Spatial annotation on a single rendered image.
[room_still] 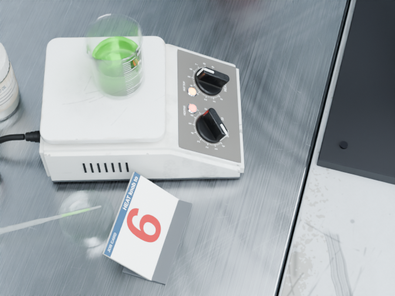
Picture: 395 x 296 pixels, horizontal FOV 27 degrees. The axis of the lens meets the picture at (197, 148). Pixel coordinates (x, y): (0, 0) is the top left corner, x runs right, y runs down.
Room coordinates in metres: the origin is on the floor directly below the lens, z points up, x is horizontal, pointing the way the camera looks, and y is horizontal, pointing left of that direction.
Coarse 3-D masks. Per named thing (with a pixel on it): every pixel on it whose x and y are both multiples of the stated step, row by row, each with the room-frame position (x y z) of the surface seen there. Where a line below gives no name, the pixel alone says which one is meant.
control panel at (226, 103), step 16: (192, 64) 0.49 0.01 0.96; (208, 64) 0.49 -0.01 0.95; (224, 64) 0.50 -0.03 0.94; (192, 80) 0.46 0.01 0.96; (192, 96) 0.45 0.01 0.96; (208, 96) 0.45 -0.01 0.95; (224, 96) 0.46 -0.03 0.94; (192, 112) 0.43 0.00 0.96; (224, 112) 0.44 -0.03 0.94; (192, 128) 0.41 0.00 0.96; (192, 144) 0.39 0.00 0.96; (208, 144) 0.39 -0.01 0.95; (224, 144) 0.40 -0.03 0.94; (240, 160) 0.39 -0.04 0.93
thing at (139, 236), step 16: (144, 192) 0.35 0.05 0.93; (160, 192) 0.36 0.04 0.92; (144, 208) 0.34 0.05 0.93; (160, 208) 0.34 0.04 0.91; (128, 224) 0.32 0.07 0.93; (144, 224) 0.32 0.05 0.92; (160, 224) 0.33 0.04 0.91; (128, 240) 0.30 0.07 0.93; (144, 240) 0.31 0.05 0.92; (128, 256) 0.29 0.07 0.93; (144, 256) 0.29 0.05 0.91; (144, 272) 0.28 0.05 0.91
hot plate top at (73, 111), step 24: (48, 48) 0.48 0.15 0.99; (72, 48) 0.48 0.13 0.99; (144, 48) 0.48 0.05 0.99; (48, 72) 0.45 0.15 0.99; (72, 72) 0.45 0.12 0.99; (48, 96) 0.43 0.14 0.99; (72, 96) 0.43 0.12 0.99; (96, 96) 0.43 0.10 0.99; (144, 96) 0.43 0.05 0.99; (48, 120) 0.40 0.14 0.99; (72, 120) 0.40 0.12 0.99; (96, 120) 0.40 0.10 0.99; (120, 120) 0.40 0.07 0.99; (144, 120) 0.40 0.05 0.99
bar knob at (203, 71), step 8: (200, 72) 0.47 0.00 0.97; (208, 72) 0.47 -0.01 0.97; (216, 72) 0.47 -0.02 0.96; (200, 80) 0.47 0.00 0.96; (208, 80) 0.46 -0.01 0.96; (216, 80) 0.46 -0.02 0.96; (224, 80) 0.46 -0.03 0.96; (200, 88) 0.46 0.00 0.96; (208, 88) 0.46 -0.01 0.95; (216, 88) 0.46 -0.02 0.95
